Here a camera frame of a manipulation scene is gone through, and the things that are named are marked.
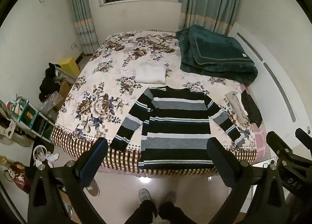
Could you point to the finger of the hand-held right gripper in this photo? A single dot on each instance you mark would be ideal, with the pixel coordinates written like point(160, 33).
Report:
point(277, 141)
point(303, 134)

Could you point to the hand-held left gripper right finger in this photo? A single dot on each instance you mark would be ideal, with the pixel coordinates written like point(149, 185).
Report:
point(220, 163)

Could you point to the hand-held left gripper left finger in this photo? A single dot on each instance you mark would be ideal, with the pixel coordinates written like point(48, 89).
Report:
point(93, 163)

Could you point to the striped black grey sweater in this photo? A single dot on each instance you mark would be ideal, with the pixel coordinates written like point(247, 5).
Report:
point(175, 126)

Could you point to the black clothes heap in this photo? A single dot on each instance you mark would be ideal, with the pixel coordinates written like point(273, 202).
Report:
point(48, 82)

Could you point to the pink checked sheet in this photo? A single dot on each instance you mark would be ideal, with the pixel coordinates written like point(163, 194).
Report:
point(262, 141)

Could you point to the beige slipper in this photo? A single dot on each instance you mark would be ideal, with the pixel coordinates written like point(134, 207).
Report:
point(93, 190)

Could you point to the white crumpled cloth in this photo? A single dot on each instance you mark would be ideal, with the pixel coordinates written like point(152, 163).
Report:
point(52, 158)

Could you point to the black garment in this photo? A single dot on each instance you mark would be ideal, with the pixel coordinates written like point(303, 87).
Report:
point(252, 109)

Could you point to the beige folded garment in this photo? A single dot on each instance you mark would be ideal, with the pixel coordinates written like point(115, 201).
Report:
point(237, 108)

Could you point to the white round container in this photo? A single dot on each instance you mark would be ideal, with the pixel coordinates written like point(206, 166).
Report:
point(40, 153)

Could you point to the grey sneaker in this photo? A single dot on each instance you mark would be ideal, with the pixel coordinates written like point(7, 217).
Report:
point(145, 194)
point(170, 197)

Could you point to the person's right leg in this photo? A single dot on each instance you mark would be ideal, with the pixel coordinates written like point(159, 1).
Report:
point(174, 214)

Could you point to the person's leg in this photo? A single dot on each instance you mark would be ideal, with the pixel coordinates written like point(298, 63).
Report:
point(143, 214)
point(174, 214)

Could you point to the person's left leg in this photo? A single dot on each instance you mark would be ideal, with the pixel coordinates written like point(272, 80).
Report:
point(143, 214)

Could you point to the clear plastic bag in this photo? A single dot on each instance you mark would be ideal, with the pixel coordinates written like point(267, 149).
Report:
point(52, 101)

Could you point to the red printed bag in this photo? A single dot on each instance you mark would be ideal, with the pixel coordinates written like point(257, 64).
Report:
point(18, 175)

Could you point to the teal shelf rack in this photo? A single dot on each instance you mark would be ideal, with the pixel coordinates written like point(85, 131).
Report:
point(34, 114)

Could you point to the cardboard box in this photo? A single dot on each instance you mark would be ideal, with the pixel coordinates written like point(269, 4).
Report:
point(65, 90)

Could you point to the white headboard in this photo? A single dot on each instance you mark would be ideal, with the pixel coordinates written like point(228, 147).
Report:
point(268, 51)

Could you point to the yellow box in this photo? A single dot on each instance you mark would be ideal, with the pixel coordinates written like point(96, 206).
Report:
point(70, 67)

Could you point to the white folded cloth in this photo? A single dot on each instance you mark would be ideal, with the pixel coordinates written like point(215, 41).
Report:
point(150, 74)

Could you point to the dark green folded blanket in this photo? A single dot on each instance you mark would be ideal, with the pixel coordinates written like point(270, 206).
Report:
point(214, 56)

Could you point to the grey-green curtain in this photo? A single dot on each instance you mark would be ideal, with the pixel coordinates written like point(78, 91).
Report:
point(81, 7)
point(209, 0)

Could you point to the white wall socket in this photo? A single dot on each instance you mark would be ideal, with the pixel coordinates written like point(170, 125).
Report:
point(73, 46)

